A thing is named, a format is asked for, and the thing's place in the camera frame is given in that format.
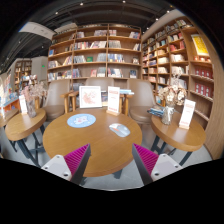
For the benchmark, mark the white sign on wooden base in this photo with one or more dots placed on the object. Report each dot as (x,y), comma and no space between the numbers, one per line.
(187,113)
(23,104)
(113,99)

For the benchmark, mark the stack of blue books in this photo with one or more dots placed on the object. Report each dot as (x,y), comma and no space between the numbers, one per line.
(156,111)

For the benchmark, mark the grey and white computer mouse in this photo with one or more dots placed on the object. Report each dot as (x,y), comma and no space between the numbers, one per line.
(119,129)

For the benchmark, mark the dark covered book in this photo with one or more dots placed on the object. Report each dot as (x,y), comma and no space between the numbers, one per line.
(104,96)

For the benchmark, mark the orange book display stand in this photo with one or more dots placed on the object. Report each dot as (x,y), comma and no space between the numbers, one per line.
(8,100)

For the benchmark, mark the brown padded wooden armchair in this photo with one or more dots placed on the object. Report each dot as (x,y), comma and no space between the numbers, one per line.
(100,81)
(56,96)
(141,96)

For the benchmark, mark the dried flowers in glass vase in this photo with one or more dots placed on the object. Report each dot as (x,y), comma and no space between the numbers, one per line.
(167,116)
(31,108)

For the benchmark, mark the wide wooden bookshelf unit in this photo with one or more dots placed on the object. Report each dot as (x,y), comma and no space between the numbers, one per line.
(100,50)

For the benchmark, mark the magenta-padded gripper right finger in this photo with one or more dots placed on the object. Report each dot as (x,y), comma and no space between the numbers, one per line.
(147,159)

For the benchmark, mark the white framed floral picture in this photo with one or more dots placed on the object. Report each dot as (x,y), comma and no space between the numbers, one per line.
(90,96)

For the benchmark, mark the ceiling spot lights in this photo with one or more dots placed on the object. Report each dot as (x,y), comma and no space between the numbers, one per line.
(81,4)

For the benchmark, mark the round wooden side table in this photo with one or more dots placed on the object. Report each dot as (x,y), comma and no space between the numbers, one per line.
(176,133)
(7,117)
(23,126)

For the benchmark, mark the round light blue mouse pad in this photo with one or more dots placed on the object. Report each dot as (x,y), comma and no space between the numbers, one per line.
(81,120)

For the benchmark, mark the light blue book stack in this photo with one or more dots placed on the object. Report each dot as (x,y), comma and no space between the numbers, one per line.
(126,91)

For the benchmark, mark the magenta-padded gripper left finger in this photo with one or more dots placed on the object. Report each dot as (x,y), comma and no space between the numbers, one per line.
(76,159)

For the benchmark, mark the small distant wooden bookshelf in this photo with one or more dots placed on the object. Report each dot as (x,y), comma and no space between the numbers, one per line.
(21,71)

